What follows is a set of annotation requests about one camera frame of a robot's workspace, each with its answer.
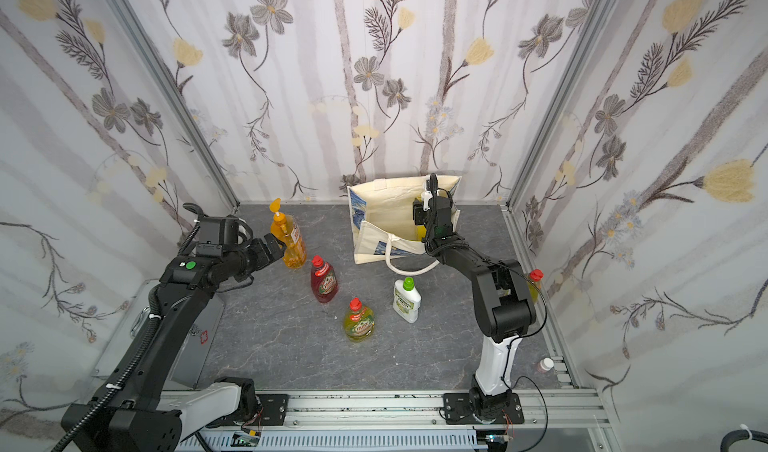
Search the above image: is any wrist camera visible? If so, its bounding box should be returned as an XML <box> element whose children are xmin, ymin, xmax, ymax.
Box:
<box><xmin>420</xmin><ymin>189</ymin><xmax>433</xmax><ymax>212</ymax></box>
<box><xmin>195</xmin><ymin>216</ymin><xmax>239</xmax><ymax>258</ymax></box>

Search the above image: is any green red-capped dish soap bottle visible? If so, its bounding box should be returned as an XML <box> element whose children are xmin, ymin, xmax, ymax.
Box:
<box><xmin>343</xmin><ymin>297</ymin><xmax>375</xmax><ymax>342</ymax></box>

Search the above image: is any red dish soap bottle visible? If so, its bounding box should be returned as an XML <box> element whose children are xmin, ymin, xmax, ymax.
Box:
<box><xmin>311</xmin><ymin>255</ymin><xmax>339</xmax><ymax>303</ymax></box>

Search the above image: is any cream canvas starry-night shopping bag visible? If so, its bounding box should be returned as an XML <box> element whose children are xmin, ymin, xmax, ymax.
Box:
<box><xmin>347</xmin><ymin>176</ymin><xmax>439</xmax><ymax>276</ymax></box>

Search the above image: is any yellow-green red-capped bottle at wall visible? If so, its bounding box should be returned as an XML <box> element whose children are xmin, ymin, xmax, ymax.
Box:
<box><xmin>527</xmin><ymin>269</ymin><xmax>544</xmax><ymax>302</ymax></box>

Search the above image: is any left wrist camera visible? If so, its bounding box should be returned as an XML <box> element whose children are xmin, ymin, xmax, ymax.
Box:
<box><xmin>195</xmin><ymin>216</ymin><xmax>239</xmax><ymax>258</ymax></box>

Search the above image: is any yellow pump dish soap bottle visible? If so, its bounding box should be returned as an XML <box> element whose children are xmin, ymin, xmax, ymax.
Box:
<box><xmin>412</xmin><ymin>196</ymin><xmax>429</xmax><ymax>240</ymax></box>

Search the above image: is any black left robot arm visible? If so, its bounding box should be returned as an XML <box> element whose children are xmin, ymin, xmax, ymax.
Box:
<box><xmin>53</xmin><ymin>234</ymin><xmax>286</xmax><ymax>451</ymax></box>

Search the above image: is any orange dish soap bottle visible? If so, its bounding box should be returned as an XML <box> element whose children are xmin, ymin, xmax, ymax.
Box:
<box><xmin>269</xmin><ymin>198</ymin><xmax>307</xmax><ymax>269</ymax></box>

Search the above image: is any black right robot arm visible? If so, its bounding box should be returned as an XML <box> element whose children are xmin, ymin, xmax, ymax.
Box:
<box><xmin>413</xmin><ymin>194</ymin><xmax>537</xmax><ymax>423</ymax></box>

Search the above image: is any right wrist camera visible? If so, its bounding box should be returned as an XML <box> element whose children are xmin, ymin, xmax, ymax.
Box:
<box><xmin>420</xmin><ymin>189</ymin><xmax>433</xmax><ymax>212</ymax></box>

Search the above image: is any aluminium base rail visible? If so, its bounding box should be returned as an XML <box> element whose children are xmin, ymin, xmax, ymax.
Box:
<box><xmin>160</xmin><ymin>383</ymin><xmax>620</xmax><ymax>451</ymax></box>

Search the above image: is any grey metal box with handle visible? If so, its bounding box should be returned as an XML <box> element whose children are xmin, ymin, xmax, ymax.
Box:
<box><xmin>91</xmin><ymin>280</ymin><xmax>224</xmax><ymax>391</ymax></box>

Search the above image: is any white green-capped soap bottle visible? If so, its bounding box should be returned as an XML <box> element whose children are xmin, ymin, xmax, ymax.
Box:
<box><xmin>392</xmin><ymin>277</ymin><xmax>421</xmax><ymax>324</ymax></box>

